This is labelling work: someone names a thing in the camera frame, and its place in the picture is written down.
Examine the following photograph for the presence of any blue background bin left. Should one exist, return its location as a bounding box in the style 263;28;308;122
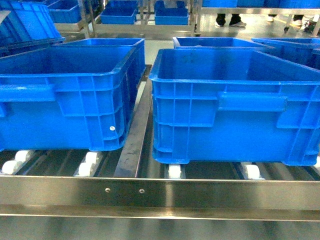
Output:
100;8;138;25

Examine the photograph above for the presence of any blue crate behind left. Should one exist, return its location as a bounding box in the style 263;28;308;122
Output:
56;38;146;88

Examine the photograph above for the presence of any blue crate behind right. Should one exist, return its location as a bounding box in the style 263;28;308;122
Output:
172;37;276;52

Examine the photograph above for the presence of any blue crate front left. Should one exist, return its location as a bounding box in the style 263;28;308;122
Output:
0;46;137;151

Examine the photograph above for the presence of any blue crate front right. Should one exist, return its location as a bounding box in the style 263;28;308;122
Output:
149;47;320;166

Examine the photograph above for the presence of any blue background bin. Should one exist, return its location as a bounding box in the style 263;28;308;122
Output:
155;8;189;26
100;8;138;25

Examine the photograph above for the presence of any blue crate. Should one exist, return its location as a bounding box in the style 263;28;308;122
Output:
251;38;320;70
0;46;137;151
149;47;320;166
56;38;146;88
172;37;276;52
0;0;65;57

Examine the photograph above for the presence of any blue crate far right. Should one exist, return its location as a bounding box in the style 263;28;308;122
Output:
251;38;320;70

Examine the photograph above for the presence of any blue crate far left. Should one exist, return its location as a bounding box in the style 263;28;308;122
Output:
0;0;65;57

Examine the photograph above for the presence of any blue background bin right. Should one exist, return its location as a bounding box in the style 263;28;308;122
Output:
155;8;189;26

